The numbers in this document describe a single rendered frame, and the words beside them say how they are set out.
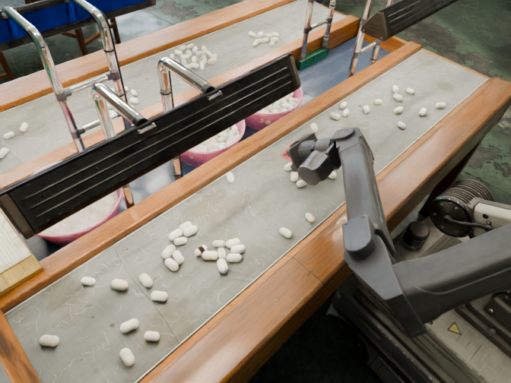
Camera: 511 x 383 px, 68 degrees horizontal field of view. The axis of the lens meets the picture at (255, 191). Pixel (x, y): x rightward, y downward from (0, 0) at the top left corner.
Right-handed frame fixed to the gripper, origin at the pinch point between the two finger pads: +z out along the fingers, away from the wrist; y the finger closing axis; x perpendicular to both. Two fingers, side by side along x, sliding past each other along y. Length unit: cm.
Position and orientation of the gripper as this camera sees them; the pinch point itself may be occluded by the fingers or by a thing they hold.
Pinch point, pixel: (284, 154)
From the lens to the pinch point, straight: 105.8
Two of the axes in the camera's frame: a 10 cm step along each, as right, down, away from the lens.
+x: 4.1, 8.6, 2.9
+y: -7.0, 5.0, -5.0
